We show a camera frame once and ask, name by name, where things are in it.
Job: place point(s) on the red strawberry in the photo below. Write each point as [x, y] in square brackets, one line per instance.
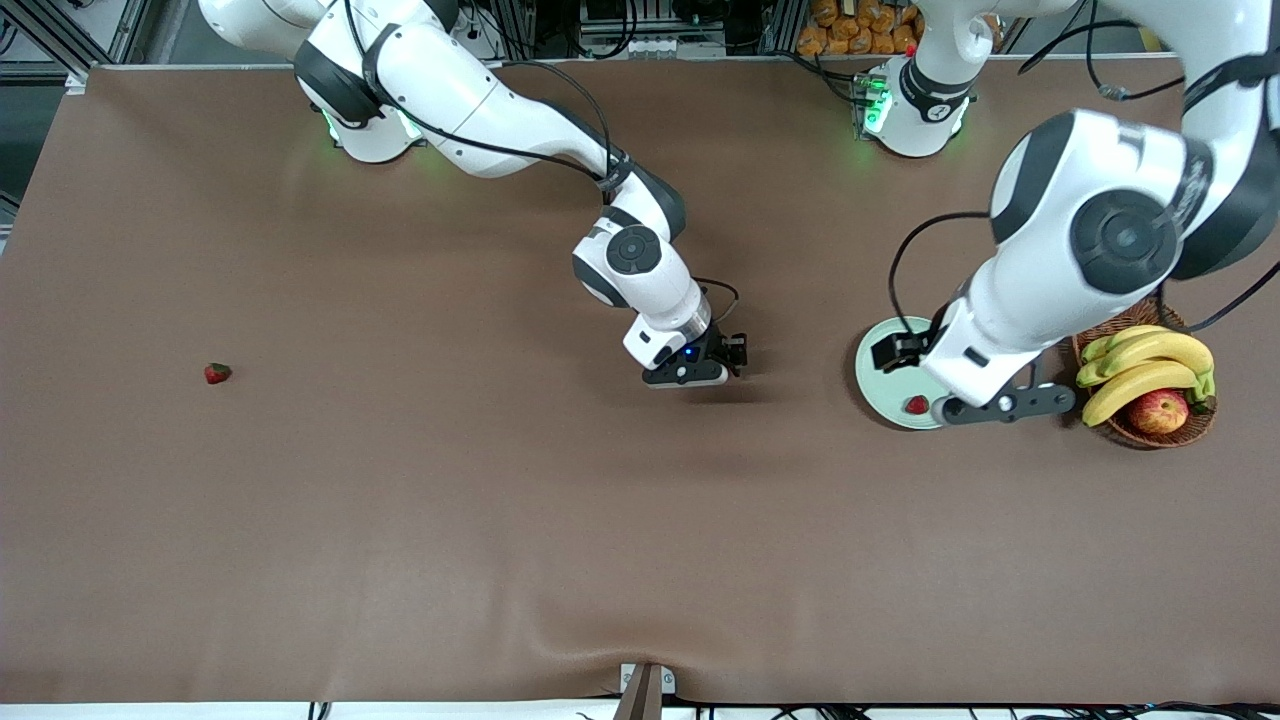
[217, 374]
[917, 405]

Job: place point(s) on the red yellow apple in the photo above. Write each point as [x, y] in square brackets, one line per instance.
[1158, 412]

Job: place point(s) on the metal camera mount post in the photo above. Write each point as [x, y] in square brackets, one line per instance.
[645, 695]

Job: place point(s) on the small greenish yellow banana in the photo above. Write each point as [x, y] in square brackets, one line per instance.
[1100, 348]

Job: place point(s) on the brown table cloth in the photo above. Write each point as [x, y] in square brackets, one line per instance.
[600, 550]

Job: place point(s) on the light green plate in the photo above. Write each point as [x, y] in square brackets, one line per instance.
[885, 390]

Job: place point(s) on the aluminium frame profile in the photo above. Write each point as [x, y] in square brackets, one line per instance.
[60, 40]

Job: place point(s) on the white connector strip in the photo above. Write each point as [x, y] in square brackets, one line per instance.
[650, 47]

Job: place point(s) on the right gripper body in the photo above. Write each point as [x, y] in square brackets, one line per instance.
[718, 350]

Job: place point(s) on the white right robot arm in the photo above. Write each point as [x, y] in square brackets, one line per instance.
[470, 100]

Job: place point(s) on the white power strip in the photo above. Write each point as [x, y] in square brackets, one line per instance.
[480, 45]

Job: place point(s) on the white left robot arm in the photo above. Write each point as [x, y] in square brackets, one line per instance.
[1080, 240]

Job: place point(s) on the brown wicker basket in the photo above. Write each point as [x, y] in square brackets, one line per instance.
[1140, 438]

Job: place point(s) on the pile of orange buns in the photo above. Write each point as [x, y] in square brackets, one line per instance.
[850, 30]

